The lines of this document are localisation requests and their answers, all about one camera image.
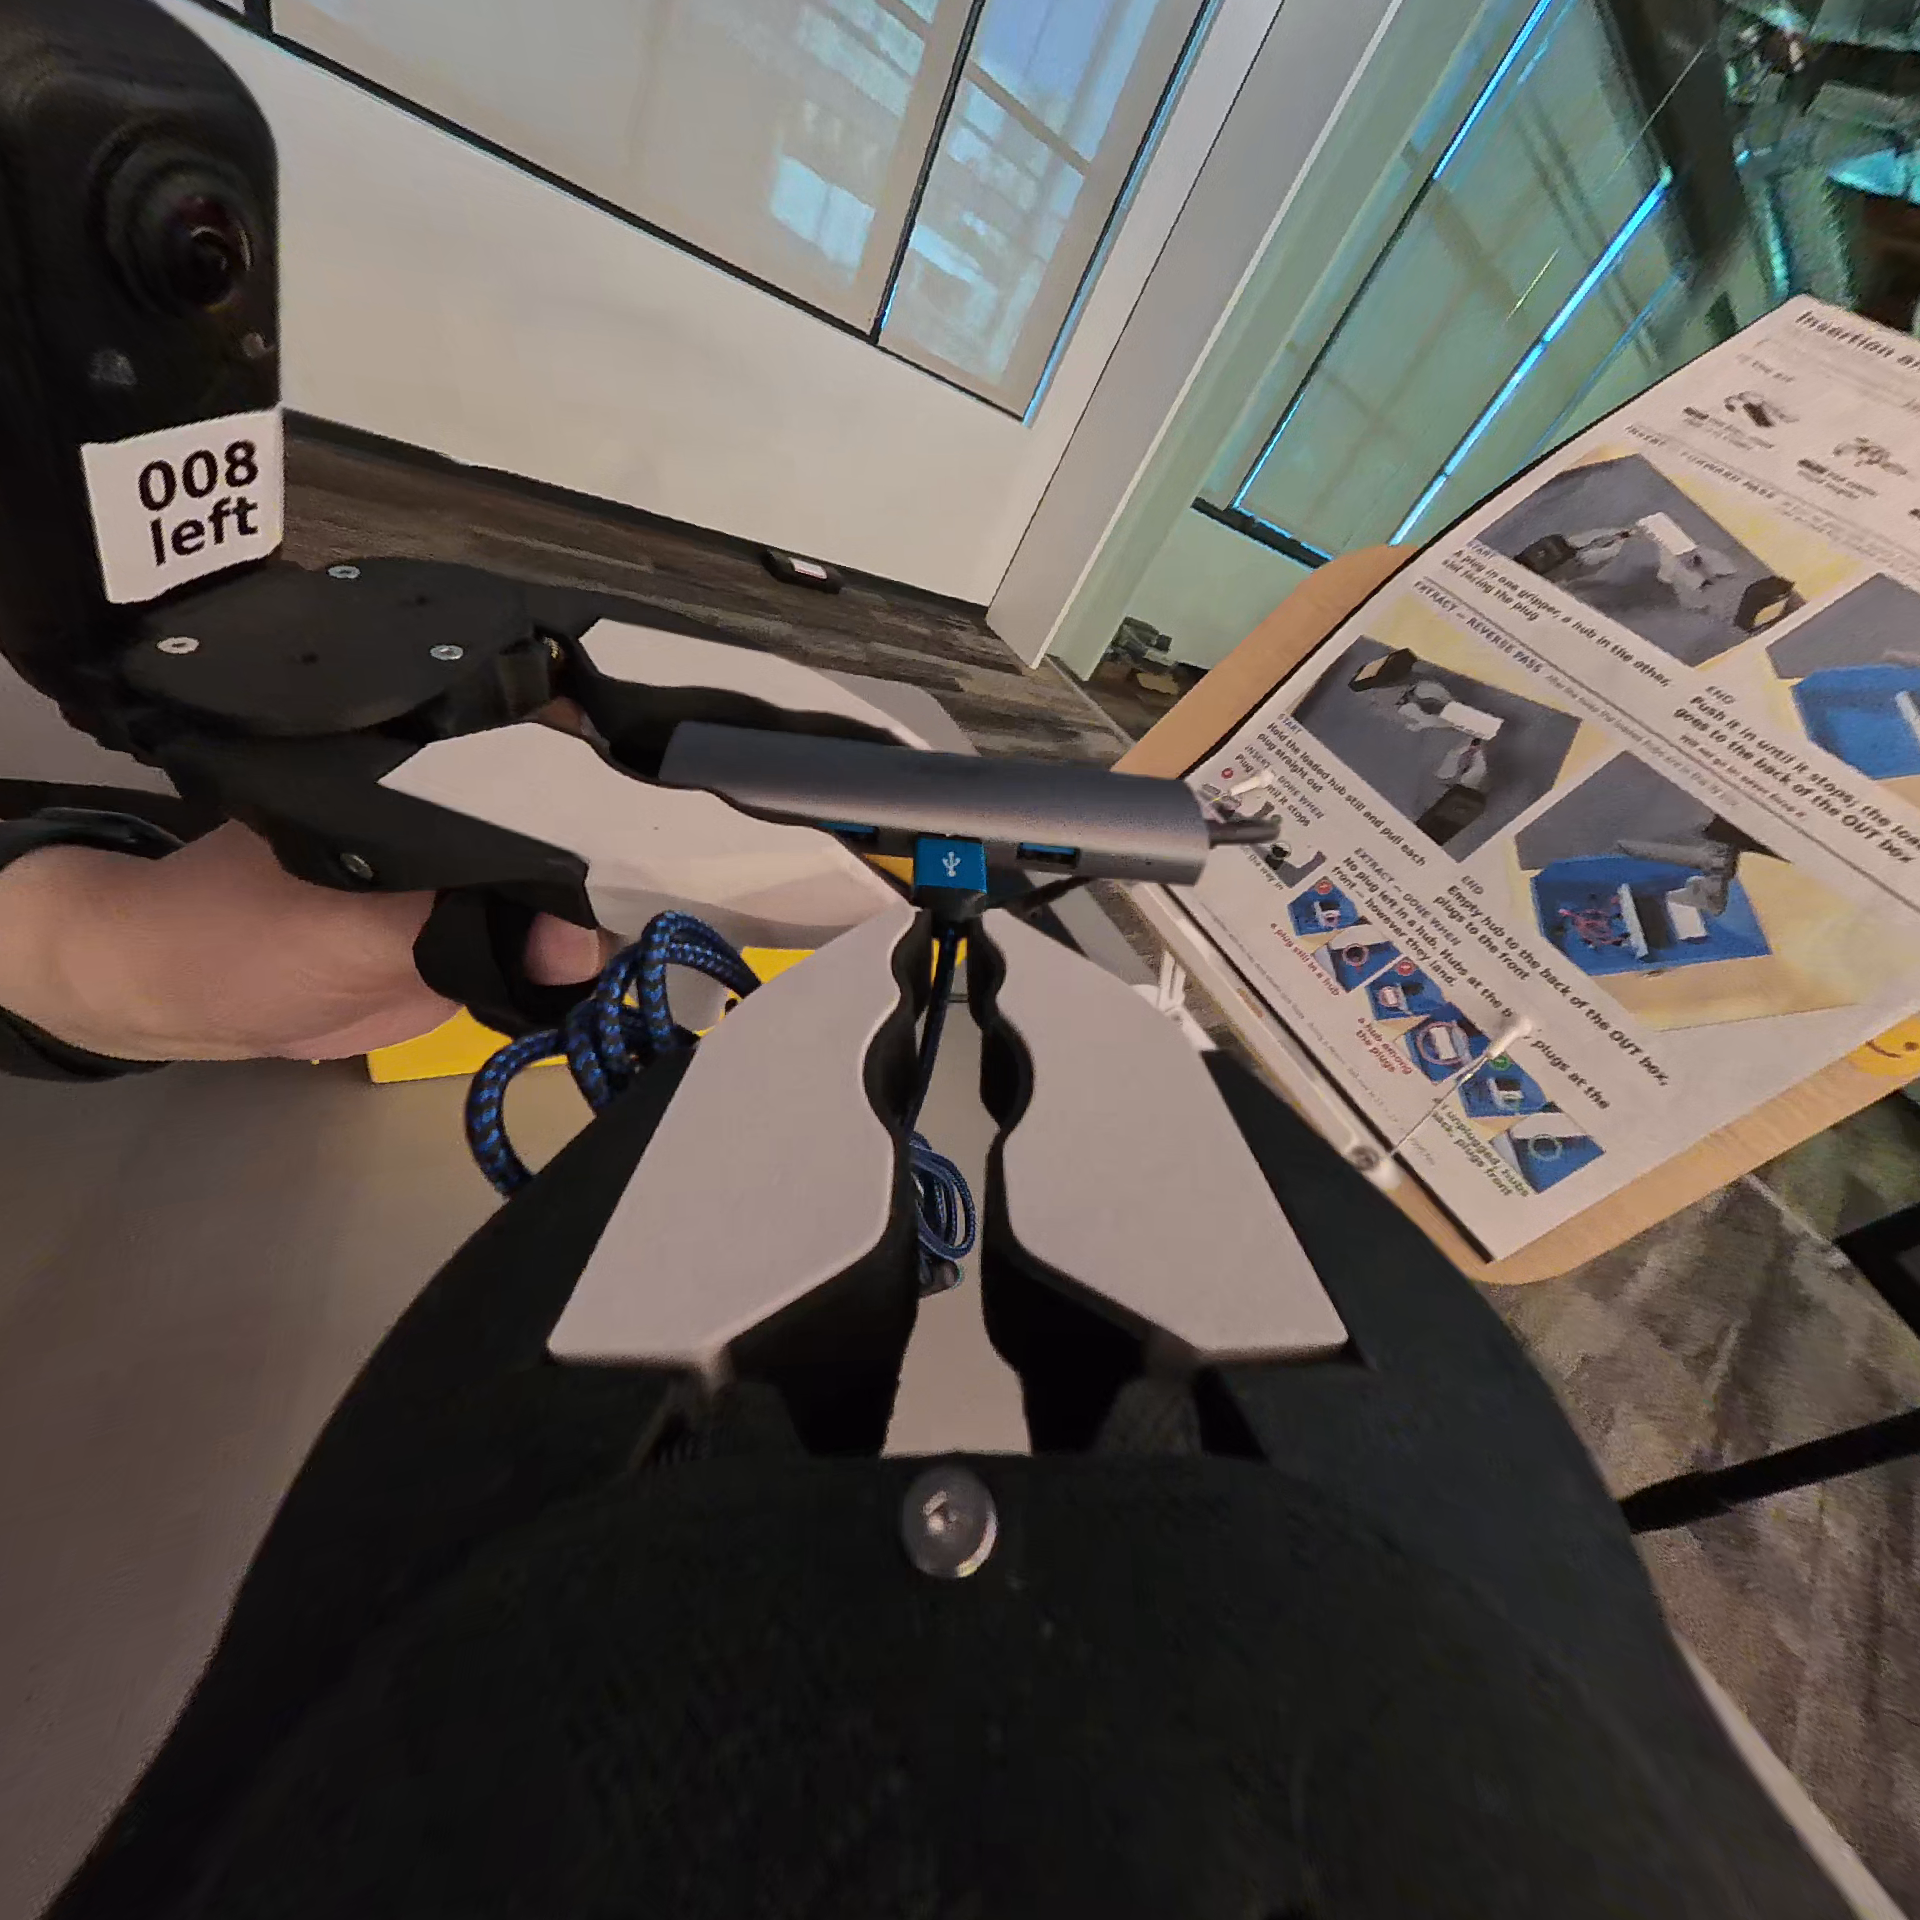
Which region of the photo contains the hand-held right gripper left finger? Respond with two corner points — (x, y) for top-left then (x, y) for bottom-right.
(544, 910), (924, 1417)

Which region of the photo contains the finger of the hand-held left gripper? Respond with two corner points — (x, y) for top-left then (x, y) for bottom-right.
(375, 721), (918, 948)
(572, 616), (954, 758)

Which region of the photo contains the person's left hand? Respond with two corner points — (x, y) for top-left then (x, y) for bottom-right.
(0, 826), (615, 1066)

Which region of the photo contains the yellow plastic bin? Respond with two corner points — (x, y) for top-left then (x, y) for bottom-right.
(365, 946), (826, 1088)

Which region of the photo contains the instruction poster board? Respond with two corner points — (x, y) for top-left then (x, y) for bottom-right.
(1116, 295), (1920, 1292)

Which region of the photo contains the grey metal USB hub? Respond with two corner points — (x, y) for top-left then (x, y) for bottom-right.
(655, 715), (1209, 890)

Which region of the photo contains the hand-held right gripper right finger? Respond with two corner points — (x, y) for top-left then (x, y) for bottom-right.
(971, 900), (1357, 1417)

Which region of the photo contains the black wristband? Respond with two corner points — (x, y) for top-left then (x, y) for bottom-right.
(0, 786), (183, 1088)

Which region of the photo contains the person's left forearm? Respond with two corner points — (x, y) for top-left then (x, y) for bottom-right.
(0, 856), (61, 1051)

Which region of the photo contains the blue red braided cable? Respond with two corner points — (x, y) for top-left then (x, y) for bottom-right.
(458, 833), (1021, 1300)

